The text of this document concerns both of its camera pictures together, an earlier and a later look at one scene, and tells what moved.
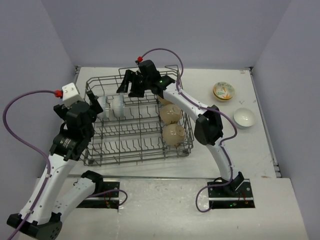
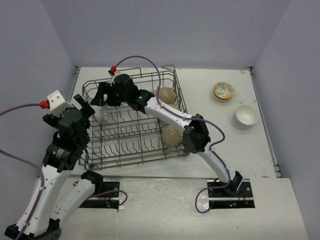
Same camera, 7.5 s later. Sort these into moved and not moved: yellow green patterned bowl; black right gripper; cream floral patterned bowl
Moved: black right gripper
Not moved: yellow green patterned bowl; cream floral patterned bowl
